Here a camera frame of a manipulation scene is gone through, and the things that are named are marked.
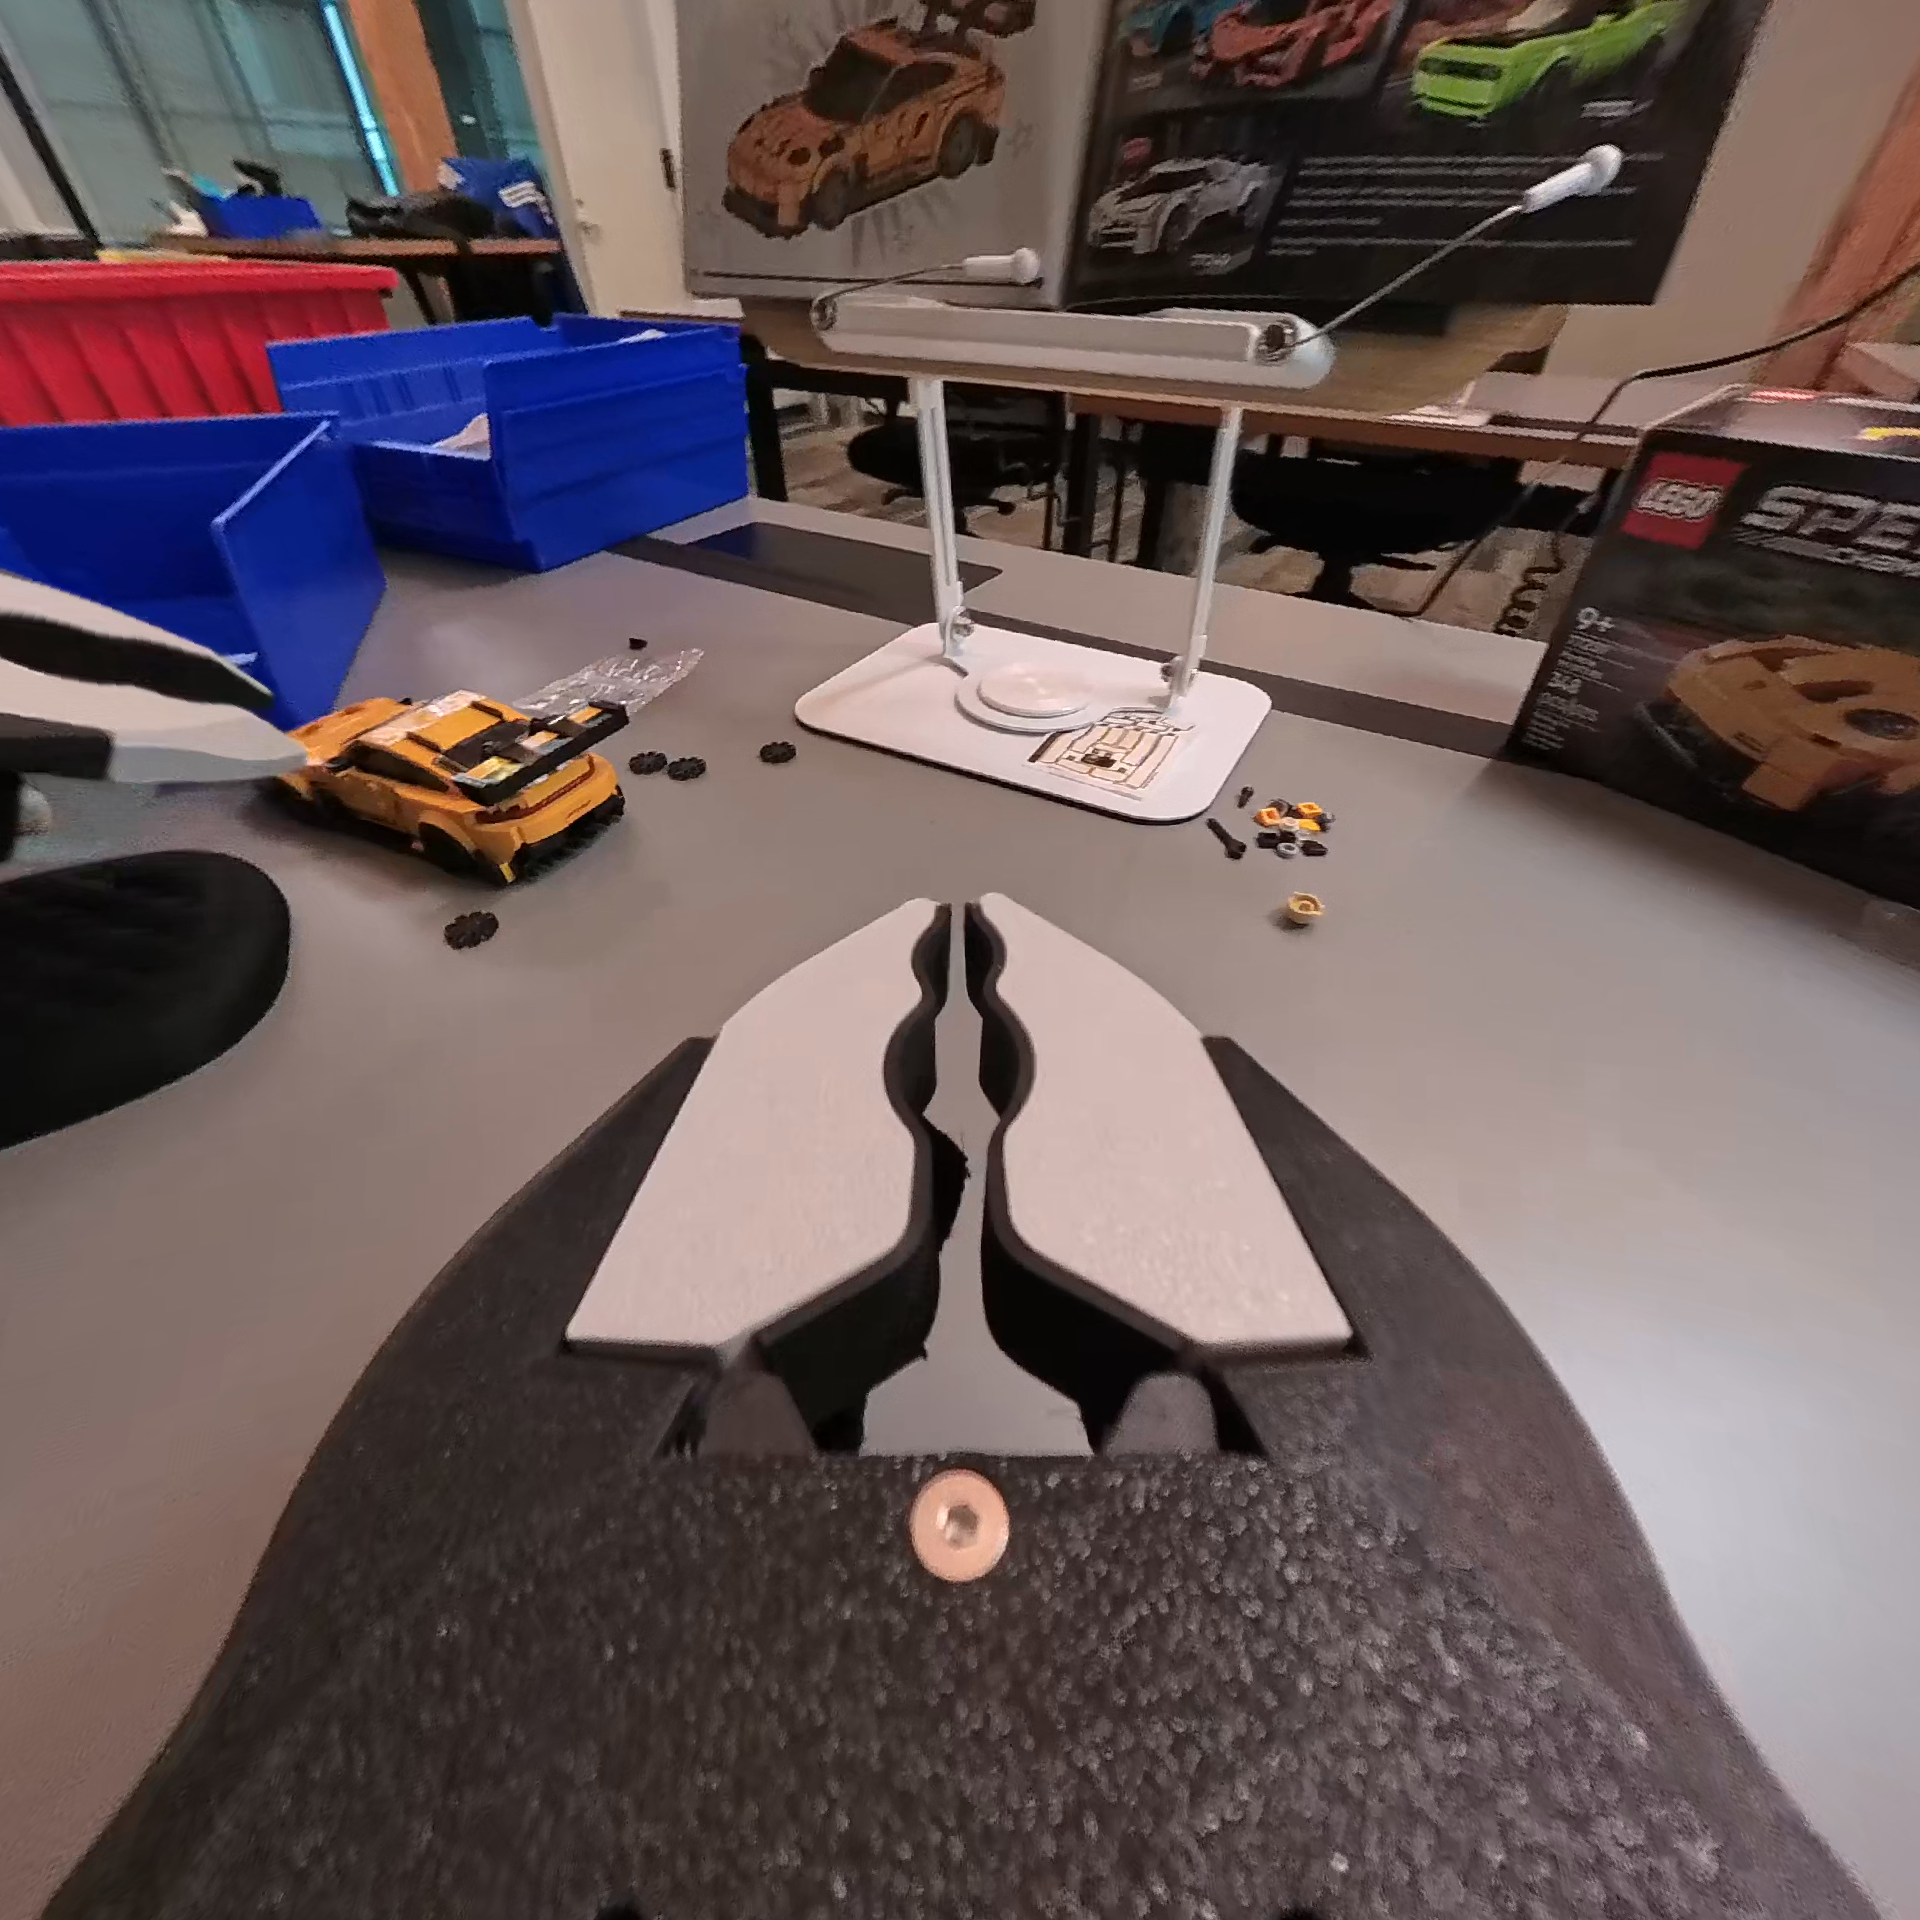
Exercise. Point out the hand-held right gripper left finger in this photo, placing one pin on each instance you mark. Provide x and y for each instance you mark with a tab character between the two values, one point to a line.
764	1184

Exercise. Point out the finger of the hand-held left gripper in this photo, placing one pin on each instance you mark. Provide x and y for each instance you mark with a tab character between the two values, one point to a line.
211	746
89	621

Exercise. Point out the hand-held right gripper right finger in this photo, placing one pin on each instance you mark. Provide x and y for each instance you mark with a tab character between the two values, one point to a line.
1154	1184

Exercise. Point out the yellow and black lego car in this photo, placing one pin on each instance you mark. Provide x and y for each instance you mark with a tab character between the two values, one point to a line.
451	794

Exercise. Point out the lego instruction booklet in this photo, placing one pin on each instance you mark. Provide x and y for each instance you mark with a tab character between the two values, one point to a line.
900	149

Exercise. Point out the small tan lego piece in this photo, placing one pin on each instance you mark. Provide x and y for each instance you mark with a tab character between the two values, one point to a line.
1308	906

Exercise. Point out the pile of small lego pieces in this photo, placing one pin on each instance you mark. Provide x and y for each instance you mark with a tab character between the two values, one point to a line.
1290	821

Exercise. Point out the lego sticker sheet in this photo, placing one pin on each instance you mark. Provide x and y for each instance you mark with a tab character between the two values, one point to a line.
1110	753

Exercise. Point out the lego set box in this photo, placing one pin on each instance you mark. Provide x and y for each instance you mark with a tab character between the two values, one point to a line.
1724	675

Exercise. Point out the red plastic storage bin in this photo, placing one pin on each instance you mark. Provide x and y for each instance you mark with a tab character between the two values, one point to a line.
150	336

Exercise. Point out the clear crumpled plastic bag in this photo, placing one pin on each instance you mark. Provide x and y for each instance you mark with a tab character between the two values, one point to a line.
615	678

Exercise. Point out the black office chair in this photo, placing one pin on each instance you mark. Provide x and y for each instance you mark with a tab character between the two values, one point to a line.
944	450
1381	518

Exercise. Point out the white door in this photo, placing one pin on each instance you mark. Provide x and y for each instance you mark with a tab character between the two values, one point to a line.
615	149

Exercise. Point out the wooden side desk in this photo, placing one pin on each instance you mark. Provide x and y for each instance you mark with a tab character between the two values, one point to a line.
1350	417

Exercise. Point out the wooden support post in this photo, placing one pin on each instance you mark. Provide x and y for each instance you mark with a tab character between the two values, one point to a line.
1860	210

